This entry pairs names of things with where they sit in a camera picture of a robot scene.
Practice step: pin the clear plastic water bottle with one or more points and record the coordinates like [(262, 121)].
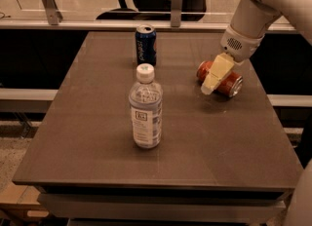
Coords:
[(145, 98)]

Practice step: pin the metal bracket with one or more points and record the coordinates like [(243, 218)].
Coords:
[(176, 6), (53, 14)]

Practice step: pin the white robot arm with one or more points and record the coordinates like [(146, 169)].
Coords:
[(247, 28)]

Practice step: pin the red coke can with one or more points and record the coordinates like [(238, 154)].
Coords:
[(230, 86)]

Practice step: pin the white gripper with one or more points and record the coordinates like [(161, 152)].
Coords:
[(240, 47)]

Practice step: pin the left metal bracket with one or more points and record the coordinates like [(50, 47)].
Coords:
[(53, 14)]

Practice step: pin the blue pepsi can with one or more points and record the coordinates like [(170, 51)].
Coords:
[(146, 44)]

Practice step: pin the middle metal bracket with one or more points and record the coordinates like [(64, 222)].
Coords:
[(176, 6)]

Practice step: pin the grey drawer cabinet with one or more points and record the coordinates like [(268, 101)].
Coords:
[(163, 204)]

